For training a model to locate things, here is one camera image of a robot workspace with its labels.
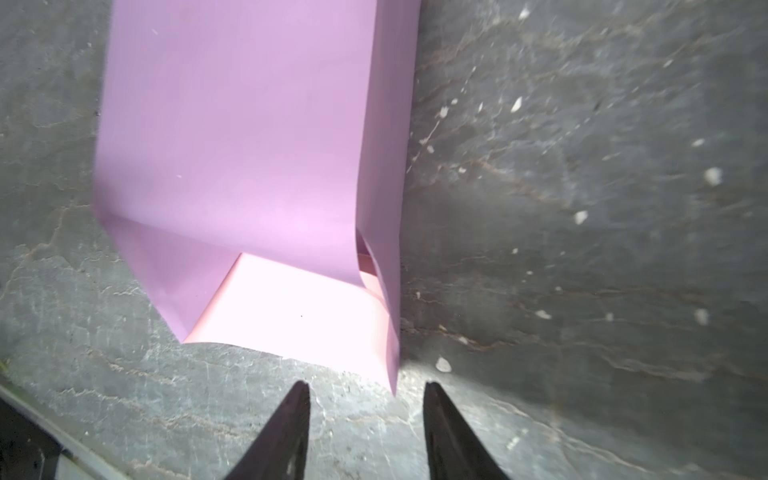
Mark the aluminium rail base frame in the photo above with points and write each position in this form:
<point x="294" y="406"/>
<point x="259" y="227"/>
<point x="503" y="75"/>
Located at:
<point x="33" y="446"/>

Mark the pink wrapping paper sheet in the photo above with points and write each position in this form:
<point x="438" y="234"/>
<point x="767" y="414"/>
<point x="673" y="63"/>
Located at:
<point x="250" y="166"/>

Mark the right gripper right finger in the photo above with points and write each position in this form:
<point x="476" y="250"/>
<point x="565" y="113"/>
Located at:
<point x="453" y="449"/>

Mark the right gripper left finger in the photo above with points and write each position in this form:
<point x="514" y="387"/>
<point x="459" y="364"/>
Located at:
<point x="280" y="449"/>

